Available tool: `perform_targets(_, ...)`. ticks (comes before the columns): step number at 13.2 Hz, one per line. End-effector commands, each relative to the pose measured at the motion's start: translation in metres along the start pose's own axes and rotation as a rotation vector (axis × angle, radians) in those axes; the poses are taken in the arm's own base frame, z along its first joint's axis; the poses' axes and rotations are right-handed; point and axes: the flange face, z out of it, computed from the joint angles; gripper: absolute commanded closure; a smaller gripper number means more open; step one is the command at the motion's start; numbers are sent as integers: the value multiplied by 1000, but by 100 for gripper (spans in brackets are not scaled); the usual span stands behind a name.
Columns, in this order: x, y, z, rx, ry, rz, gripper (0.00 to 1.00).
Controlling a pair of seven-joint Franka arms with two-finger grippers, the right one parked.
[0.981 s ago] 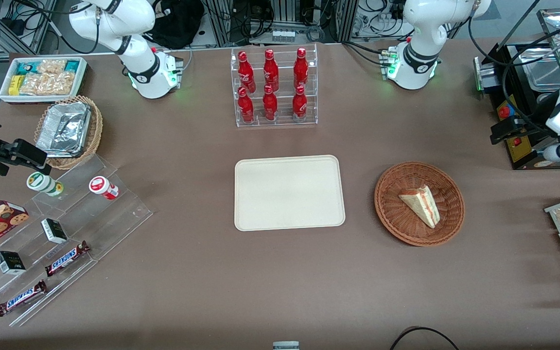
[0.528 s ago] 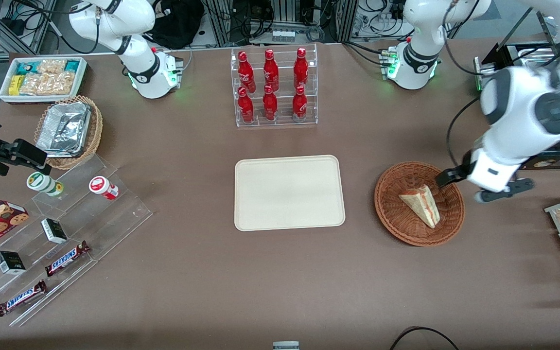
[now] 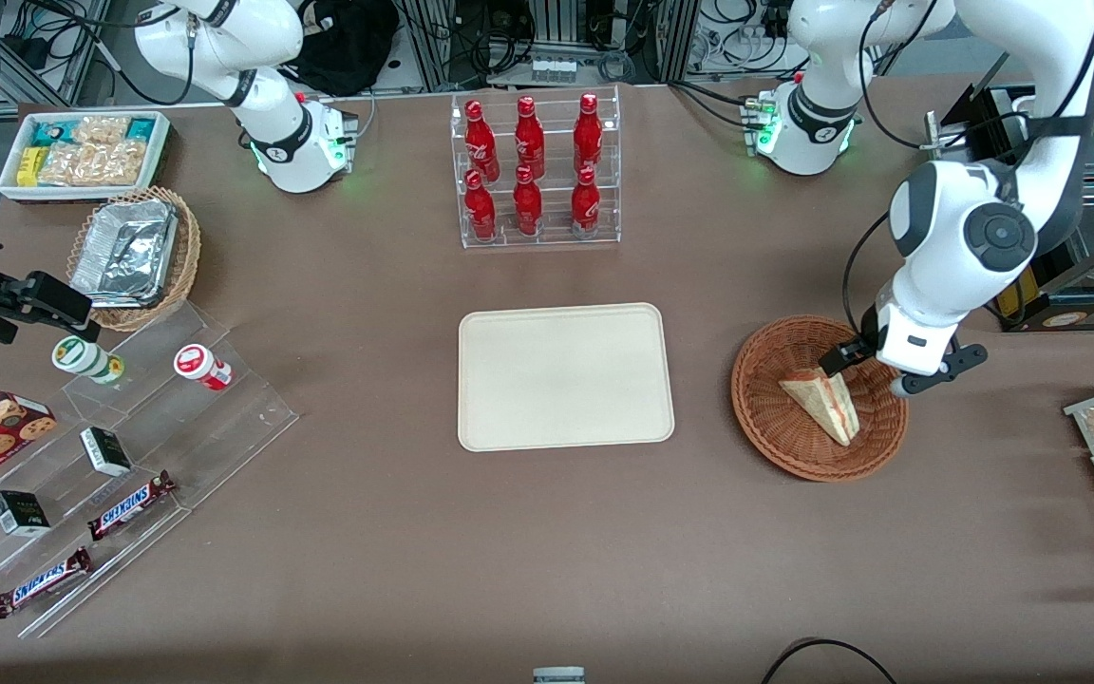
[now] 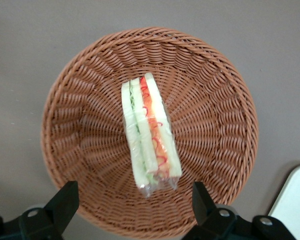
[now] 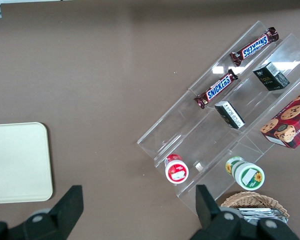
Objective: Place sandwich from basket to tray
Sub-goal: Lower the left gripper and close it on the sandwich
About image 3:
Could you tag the brown wicker basket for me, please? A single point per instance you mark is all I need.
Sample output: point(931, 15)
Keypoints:
point(775, 427)

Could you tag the aluminium foil container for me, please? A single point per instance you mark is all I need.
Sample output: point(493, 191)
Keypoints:
point(124, 252)

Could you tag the small grey white device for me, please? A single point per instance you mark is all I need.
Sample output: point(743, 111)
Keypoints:
point(558, 675)

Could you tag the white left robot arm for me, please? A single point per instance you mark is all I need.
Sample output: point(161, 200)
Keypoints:
point(984, 237)

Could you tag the white plastic snack bin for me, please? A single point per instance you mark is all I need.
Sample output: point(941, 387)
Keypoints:
point(160, 157)

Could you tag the red lid yogurt cup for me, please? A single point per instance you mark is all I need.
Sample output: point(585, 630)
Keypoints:
point(200, 365)

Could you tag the yellow snack box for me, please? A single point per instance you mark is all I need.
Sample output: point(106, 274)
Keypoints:
point(29, 167)

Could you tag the green lid yogurt cup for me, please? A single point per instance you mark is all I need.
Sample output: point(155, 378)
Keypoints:
point(82, 358)

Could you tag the clear acrylic bottle rack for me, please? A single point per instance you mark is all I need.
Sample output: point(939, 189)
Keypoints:
point(536, 239)

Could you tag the red cola bottle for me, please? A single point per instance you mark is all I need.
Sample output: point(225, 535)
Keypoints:
point(585, 204)
point(529, 138)
point(588, 133)
point(527, 204)
point(480, 209)
point(480, 138)

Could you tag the black bag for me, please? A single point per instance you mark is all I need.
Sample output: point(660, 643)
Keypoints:
point(348, 47)

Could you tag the teal snack pack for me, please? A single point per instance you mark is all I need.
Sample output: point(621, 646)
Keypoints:
point(51, 131)
point(141, 127)

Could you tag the small black box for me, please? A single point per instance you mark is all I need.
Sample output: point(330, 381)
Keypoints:
point(105, 451)
point(20, 513)

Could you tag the Snickers chocolate bar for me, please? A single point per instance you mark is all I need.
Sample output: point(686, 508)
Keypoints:
point(42, 581)
point(132, 504)

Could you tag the beige plastic tray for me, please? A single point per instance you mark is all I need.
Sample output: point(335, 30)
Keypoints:
point(564, 376)

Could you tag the light tan wicker basket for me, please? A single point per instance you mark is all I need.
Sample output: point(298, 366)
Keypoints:
point(188, 247)

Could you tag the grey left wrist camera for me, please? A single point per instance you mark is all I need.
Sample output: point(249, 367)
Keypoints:
point(946, 369)

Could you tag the triangular sandwich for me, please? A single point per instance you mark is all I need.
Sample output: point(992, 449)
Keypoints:
point(827, 404)

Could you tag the black metal display stand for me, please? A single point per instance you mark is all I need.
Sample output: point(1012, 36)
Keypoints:
point(1079, 285)

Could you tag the clear cracker bag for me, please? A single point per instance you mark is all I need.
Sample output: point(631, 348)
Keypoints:
point(96, 164)
point(101, 129)

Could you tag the clear acrylic stepped shelf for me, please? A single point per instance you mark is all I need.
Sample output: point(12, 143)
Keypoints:
point(224, 427)

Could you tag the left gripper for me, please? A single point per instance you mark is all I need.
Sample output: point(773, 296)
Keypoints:
point(857, 348)

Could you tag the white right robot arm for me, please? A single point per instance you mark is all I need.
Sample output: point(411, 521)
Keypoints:
point(272, 133)

